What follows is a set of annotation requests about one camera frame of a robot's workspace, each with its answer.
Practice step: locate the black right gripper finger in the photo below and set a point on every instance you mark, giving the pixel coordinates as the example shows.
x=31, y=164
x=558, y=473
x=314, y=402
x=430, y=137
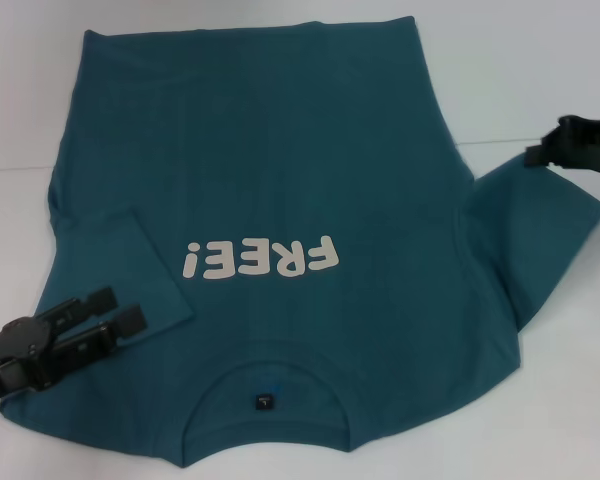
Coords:
x=540, y=156

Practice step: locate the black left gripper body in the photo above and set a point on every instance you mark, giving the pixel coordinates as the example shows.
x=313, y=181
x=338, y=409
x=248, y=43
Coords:
x=25, y=350

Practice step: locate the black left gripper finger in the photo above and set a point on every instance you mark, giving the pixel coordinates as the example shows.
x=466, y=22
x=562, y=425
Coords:
x=127, y=325
x=97, y=300

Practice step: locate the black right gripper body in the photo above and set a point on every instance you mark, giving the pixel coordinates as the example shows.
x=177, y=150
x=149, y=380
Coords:
x=590, y=142

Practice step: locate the blue t-shirt with FREE print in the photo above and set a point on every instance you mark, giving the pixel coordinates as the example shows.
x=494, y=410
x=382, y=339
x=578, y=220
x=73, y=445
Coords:
x=280, y=150

